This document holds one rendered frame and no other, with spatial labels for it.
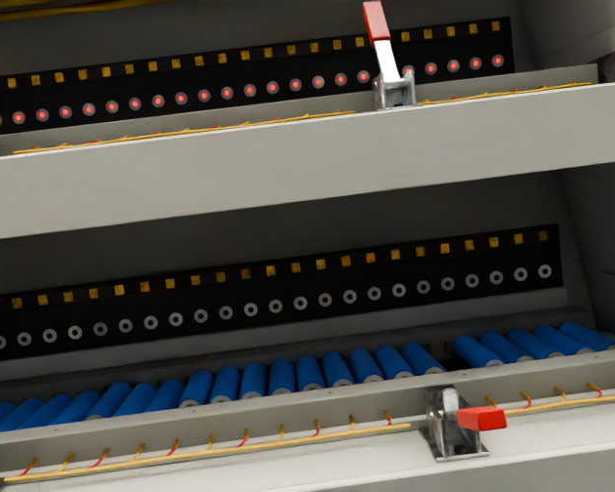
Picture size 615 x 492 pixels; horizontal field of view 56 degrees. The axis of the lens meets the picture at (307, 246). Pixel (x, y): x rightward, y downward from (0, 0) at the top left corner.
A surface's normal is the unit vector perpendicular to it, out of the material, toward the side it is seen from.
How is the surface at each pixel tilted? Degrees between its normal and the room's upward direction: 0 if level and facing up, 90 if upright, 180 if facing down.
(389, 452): 18
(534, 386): 108
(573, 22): 90
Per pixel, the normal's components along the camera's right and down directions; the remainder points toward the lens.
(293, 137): 0.04, 0.09
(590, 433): -0.12, -0.99
